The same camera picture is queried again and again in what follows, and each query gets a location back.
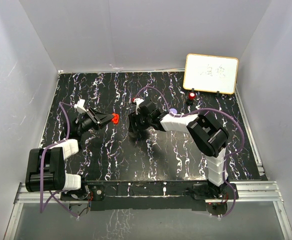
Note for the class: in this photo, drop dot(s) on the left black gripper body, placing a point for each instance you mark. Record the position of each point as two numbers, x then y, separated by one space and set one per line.
87 123

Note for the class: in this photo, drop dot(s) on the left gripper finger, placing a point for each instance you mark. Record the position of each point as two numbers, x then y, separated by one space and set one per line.
99 115
101 123

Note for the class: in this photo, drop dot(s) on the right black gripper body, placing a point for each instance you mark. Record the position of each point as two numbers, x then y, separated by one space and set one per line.
143 122

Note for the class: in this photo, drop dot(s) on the red round disc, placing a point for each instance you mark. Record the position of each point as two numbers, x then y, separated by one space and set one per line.
115 118

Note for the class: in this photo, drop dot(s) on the purple earbud charging case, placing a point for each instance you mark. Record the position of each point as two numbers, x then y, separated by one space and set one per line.
173 110

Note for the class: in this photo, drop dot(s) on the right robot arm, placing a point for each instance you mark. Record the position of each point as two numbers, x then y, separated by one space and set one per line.
208 134

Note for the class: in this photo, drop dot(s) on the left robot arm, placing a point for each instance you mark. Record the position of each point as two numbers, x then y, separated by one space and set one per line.
46 166

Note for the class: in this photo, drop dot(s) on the red emergency stop button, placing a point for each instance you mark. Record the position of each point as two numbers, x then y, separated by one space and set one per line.
190 99

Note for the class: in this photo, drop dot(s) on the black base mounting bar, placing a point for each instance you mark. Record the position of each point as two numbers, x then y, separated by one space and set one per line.
149 195

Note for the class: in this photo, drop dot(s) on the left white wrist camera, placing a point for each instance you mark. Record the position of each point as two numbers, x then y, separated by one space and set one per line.
80 106

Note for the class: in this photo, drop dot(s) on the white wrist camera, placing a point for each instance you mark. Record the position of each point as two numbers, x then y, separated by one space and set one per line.
80 106
137 101

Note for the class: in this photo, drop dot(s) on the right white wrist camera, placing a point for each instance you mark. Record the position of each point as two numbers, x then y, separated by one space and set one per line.
137 101

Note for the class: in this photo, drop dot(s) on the white board with frame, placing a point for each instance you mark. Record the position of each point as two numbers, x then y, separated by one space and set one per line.
209 73

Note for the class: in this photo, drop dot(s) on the aluminium frame rail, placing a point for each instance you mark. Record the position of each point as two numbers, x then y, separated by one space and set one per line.
258 214

